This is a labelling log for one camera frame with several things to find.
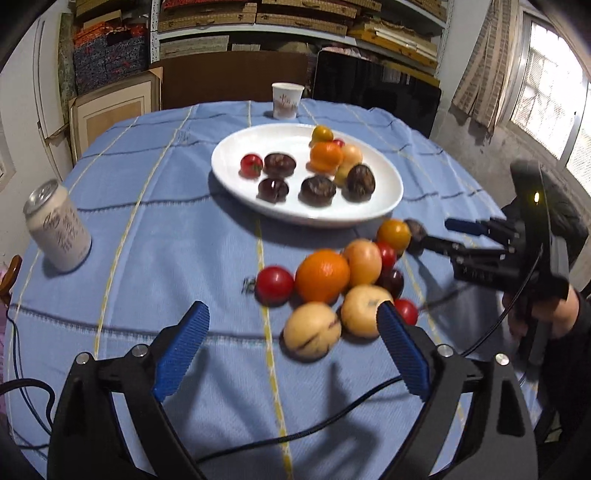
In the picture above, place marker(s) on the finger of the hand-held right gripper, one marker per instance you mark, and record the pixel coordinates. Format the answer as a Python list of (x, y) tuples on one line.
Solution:
[(443, 244), (461, 226)]

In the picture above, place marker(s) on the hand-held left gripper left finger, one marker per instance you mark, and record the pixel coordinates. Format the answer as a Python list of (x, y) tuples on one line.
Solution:
[(178, 355)]

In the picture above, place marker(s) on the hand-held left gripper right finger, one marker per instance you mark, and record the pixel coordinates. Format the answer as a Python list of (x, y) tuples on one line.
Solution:
[(404, 353)]

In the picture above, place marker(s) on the dark brown mangosteen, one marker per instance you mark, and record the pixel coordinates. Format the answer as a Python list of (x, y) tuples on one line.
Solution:
[(414, 230), (318, 189), (279, 164), (360, 182)]

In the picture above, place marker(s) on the white oval plate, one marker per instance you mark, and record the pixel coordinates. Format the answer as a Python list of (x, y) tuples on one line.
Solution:
[(383, 198)]

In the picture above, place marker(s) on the small yellow green fruit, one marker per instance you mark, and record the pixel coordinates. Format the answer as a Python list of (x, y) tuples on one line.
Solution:
[(342, 175)]

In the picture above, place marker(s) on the pale cream round fruit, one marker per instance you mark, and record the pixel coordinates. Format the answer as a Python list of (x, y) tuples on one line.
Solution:
[(362, 311), (353, 154)]

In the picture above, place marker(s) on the small red tomato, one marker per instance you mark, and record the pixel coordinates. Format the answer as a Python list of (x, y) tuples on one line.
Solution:
[(339, 143), (388, 256)]

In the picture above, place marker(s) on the orange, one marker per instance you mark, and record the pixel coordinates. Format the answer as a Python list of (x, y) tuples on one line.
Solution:
[(322, 276), (326, 157)]

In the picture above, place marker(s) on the yellow orange tomato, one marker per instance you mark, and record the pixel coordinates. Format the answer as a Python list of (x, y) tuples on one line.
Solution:
[(393, 234), (322, 134)]

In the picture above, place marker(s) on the dark purple plum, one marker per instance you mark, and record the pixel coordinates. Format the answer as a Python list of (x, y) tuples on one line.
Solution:
[(273, 189), (391, 282)]

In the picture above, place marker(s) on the person's right forearm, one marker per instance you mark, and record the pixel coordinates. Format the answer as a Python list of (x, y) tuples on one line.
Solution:
[(577, 369)]

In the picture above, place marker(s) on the person's right hand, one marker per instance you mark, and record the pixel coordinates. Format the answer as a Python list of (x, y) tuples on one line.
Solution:
[(561, 314)]

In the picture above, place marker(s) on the pale peach round fruit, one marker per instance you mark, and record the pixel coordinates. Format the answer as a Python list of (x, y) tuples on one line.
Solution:
[(362, 262)]

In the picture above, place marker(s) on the cream striped pepino melon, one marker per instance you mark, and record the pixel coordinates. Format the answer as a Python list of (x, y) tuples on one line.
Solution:
[(312, 330)]

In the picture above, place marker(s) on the blue checked tablecloth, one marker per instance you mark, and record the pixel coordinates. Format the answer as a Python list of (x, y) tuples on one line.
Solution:
[(161, 240)]

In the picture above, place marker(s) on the red tomato with stem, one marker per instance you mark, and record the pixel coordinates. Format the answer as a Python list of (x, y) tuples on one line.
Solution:
[(274, 286)]

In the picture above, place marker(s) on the bright barred window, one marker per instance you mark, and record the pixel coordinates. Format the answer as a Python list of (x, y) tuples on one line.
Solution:
[(549, 92)]

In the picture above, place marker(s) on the black flat panel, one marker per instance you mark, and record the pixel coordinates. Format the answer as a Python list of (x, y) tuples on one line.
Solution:
[(374, 92)]

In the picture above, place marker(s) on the beige checked curtain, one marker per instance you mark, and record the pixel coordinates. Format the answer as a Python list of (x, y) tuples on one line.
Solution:
[(489, 64)]

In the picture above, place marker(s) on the white drink can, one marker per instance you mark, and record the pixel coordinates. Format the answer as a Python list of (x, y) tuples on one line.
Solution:
[(60, 230)]

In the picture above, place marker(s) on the wooden chair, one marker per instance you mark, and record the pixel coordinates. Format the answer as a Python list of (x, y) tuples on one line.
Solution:
[(14, 272)]

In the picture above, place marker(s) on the white paper cup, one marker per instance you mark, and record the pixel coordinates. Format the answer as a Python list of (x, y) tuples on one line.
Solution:
[(286, 101)]

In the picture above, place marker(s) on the stack of flat woven boxes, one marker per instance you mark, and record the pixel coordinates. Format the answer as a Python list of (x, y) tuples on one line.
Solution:
[(295, 16)]

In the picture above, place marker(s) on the brown cardboard sheet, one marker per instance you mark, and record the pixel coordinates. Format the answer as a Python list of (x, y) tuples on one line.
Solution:
[(231, 78)]

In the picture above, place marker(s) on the white leaning board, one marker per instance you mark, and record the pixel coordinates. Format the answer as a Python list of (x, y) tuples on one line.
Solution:
[(51, 92)]

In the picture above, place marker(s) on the stack of patterned boxes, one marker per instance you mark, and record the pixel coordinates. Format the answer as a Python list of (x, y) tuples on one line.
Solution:
[(108, 60)]

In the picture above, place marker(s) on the white metal shelf rack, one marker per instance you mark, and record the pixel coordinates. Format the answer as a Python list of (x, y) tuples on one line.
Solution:
[(154, 27)]

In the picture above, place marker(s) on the wooden picture frame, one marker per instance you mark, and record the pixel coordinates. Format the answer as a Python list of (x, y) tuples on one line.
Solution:
[(111, 110)]

